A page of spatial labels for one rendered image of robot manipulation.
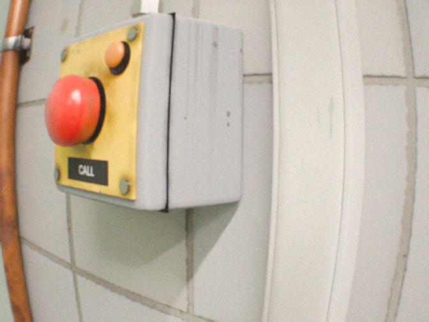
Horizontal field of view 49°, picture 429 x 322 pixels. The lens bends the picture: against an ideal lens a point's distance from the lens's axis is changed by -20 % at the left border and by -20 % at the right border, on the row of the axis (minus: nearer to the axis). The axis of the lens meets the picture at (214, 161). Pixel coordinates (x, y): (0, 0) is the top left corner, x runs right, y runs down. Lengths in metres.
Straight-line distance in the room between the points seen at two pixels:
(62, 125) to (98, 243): 0.17
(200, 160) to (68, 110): 0.08
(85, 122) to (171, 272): 0.13
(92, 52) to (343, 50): 0.14
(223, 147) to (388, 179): 0.10
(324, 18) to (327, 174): 0.08
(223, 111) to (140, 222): 0.12
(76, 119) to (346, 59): 0.14
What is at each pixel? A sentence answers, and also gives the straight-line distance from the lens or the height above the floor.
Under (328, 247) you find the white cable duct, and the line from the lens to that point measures 0.26.
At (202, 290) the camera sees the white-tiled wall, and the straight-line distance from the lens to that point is 0.35.
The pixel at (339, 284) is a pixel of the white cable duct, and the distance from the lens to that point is 0.26.
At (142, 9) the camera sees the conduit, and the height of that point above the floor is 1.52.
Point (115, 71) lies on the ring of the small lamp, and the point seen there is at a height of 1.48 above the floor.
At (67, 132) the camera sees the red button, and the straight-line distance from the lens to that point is 0.28.
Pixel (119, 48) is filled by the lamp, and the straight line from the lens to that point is 0.27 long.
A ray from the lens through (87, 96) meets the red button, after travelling 0.28.
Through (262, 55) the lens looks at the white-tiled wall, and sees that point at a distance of 0.31.
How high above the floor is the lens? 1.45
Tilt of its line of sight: 3 degrees down
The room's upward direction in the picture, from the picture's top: 1 degrees clockwise
